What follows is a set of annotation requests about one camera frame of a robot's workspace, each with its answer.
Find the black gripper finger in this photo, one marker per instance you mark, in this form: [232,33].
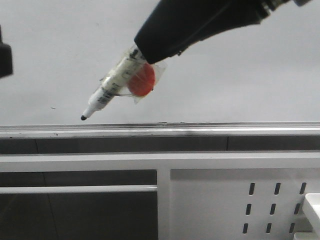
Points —
[6,59]
[174,25]

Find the red round magnet taped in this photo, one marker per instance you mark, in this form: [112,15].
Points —
[143,82]

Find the white perforated metal panel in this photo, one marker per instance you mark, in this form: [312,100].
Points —
[240,204]

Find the white plastic tray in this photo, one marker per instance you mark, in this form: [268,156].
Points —
[312,210]

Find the white metal stand frame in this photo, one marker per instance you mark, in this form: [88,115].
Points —
[109,196]

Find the white whiteboard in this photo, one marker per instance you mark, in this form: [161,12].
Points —
[261,79]

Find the white whiteboard marker black tip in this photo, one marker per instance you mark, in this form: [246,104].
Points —
[116,79]

